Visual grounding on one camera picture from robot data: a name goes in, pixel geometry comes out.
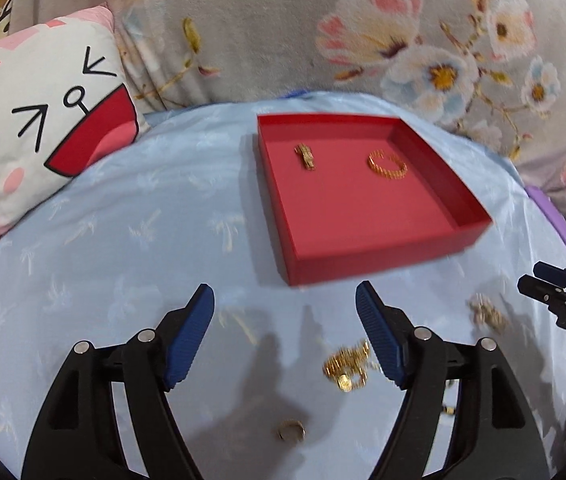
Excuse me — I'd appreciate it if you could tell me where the gold chain bangle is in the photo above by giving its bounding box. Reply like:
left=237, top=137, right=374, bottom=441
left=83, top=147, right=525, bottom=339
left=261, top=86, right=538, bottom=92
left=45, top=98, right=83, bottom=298
left=367, top=149, right=408, bottom=179

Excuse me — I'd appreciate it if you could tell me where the cat face pillow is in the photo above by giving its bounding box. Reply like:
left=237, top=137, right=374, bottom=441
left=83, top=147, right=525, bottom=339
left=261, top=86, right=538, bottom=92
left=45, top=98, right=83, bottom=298
left=0, top=2, right=146, bottom=253

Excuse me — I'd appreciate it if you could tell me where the light blue printed sheet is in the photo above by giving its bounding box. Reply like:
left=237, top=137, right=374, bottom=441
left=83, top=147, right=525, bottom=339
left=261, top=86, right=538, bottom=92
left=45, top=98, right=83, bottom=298
left=0, top=90, right=566, bottom=480

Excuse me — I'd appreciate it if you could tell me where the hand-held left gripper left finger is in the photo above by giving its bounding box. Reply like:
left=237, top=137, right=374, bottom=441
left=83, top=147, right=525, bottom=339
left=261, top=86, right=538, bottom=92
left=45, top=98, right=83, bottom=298
left=20, top=282, right=216, bottom=480

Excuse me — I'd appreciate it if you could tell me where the gold ring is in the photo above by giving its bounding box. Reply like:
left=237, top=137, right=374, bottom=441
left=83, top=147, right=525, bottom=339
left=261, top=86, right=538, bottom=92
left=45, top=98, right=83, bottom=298
left=277, top=420, right=306, bottom=443

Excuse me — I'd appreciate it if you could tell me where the grey floral blanket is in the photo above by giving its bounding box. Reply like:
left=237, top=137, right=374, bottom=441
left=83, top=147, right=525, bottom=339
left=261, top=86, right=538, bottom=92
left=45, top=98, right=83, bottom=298
left=10, top=0, right=566, bottom=231

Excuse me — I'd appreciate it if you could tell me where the pearl bracelet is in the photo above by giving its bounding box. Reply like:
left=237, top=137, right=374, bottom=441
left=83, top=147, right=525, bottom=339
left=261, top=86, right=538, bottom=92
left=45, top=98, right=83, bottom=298
left=468, top=294, right=508, bottom=335

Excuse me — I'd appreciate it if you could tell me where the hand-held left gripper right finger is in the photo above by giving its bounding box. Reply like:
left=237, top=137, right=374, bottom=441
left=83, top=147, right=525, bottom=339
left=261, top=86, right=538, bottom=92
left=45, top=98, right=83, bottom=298
left=354, top=280, right=551, bottom=480

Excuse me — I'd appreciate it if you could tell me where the red jewelry box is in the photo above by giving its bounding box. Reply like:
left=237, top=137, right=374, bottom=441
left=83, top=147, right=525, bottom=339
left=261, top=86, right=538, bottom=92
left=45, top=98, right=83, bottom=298
left=256, top=113, right=493, bottom=287

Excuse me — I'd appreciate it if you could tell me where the purple cloth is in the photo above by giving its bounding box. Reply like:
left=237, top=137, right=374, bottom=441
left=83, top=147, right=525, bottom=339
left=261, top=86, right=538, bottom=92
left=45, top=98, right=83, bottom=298
left=523, top=185, right=566, bottom=253

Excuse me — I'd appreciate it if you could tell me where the gold chain necklace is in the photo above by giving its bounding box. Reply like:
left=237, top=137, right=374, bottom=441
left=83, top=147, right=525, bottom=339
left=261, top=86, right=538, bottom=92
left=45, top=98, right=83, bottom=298
left=322, top=340, right=383, bottom=393

